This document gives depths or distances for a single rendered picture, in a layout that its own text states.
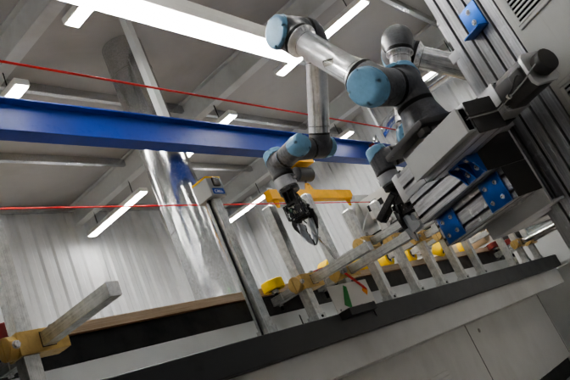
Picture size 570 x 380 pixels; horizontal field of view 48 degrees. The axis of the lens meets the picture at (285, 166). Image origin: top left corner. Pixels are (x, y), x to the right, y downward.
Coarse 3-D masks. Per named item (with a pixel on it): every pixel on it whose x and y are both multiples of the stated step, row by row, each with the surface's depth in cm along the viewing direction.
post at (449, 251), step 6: (444, 246) 314; (450, 246) 314; (444, 252) 314; (450, 252) 312; (450, 258) 312; (456, 258) 312; (450, 264) 312; (456, 264) 310; (456, 270) 310; (462, 270) 309
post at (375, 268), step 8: (344, 216) 261; (352, 216) 259; (352, 224) 259; (352, 232) 258; (360, 232) 257; (376, 264) 252; (376, 272) 251; (376, 280) 251; (384, 280) 250; (384, 288) 249; (384, 296) 249
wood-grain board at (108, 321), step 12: (480, 252) 395; (396, 264) 309; (420, 264) 327; (360, 276) 279; (204, 300) 204; (216, 300) 208; (228, 300) 212; (240, 300) 216; (132, 312) 181; (144, 312) 184; (156, 312) 187; (168, 312) 190; (180, 312) 194; (84, 324) 168; (96, 324) 170; (108, 324) 173; (120, 324) 176
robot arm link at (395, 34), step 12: (384, 36) 231; (396, 36) 226; (408, 36) 226; (384, 48) 234; (396, 48) 224; (408, 48) 224; (396, 60) 224; (408, 60) 224; (396, 120) 219; (396, 132) 216; (396, 144) 223
